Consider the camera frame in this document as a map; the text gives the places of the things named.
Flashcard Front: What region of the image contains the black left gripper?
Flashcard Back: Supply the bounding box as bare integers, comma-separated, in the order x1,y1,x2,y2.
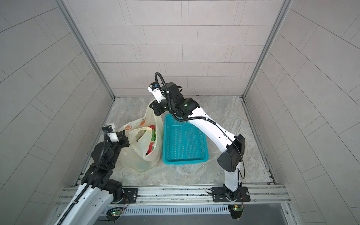
105,127,131,168

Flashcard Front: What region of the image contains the yellow printed plastic bag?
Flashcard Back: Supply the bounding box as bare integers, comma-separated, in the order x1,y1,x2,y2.
116,97,164,172

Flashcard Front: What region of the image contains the pink dragon fruit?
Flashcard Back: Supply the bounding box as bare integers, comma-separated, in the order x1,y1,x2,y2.
146,125,156,155

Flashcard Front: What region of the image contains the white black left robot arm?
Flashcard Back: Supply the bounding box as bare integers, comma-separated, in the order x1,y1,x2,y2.
55,130,130,225

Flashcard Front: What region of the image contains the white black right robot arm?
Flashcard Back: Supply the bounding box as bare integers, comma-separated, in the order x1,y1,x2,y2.
148,82,246,202

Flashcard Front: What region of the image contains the teal plastic basket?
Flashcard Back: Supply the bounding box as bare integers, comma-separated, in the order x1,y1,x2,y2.
163,114,209,165

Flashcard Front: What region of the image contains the left green circuit board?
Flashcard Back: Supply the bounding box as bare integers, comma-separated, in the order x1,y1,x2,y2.
106,207,124,221

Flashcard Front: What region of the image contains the green circuit board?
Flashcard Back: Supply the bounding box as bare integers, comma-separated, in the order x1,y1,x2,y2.
228,204,244,219
106,207,124,221

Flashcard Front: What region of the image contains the right green circuit board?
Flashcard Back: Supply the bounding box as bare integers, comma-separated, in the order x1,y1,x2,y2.
228,204,244,219

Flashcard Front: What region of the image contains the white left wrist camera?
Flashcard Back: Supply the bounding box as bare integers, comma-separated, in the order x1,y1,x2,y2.
102,123,119,143

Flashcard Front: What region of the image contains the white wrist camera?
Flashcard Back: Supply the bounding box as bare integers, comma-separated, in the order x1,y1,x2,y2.
148,82,166,103
102,123,119,143

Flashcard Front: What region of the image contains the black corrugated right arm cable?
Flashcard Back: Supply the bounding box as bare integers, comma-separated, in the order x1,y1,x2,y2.
154,72,217,124

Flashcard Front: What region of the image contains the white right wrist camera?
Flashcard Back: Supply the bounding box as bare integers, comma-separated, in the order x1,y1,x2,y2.
148,82,166,103

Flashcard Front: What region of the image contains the grey aluminium corner post left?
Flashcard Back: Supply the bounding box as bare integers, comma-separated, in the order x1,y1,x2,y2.
54,0,116,100

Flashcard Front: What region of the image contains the grey aluminium corner post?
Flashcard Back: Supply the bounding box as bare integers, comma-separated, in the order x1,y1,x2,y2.
242,0,294,98
54,0,116,100

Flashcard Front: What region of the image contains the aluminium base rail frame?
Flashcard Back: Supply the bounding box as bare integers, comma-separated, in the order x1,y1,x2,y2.
56,184,299,225

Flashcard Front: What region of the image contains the grey aluminium corner post right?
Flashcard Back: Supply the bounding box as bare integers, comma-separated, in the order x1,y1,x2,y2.
242,0,294,98

